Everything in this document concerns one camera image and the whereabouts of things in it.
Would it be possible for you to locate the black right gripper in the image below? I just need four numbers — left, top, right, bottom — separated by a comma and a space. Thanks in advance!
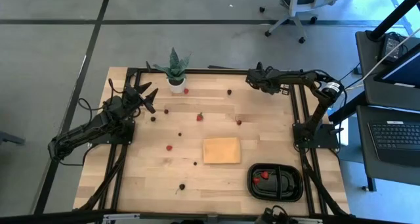
245, 68, 291, 95

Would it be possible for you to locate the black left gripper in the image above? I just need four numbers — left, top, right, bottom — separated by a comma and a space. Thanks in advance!
121, 81, 159, 116

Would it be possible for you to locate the black plastic tupperware container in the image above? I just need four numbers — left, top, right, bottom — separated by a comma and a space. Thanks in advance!
246, 163, 305, 203

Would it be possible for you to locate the green plant in white pot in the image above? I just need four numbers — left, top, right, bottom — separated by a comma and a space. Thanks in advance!
146, 47, 193, 94

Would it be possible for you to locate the folded yellow cloth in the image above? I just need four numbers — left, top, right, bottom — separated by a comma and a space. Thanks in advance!
202, 137, 243, 166

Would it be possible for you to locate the white-framed office chair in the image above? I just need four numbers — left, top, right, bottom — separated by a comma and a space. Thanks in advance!
259, 0, 339, 45

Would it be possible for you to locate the black desk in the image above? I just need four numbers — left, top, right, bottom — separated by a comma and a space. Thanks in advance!
356, 104, 420, 192
355, 30, 420, 112

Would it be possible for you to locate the black power adapter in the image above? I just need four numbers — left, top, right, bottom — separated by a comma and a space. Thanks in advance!
381, 32, 410, 63

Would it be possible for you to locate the grey chair base leg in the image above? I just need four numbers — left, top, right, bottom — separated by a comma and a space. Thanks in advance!
0, 130, 26, 146

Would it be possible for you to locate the black computer monitor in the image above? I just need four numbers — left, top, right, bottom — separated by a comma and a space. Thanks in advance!
373, 43, 420, 89

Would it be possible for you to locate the black laptop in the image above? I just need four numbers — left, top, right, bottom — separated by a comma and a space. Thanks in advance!
367, 120, 420, 168

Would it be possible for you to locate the black aluminium table frame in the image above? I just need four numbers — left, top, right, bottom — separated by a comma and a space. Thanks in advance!
74, 61, 351, 218

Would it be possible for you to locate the black metal post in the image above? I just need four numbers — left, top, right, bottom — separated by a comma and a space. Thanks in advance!
328, 91, 367, 123
366, 0, 420, 41

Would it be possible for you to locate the black frame crossbar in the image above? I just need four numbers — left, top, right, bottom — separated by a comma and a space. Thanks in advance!
0, 209, 420, 224

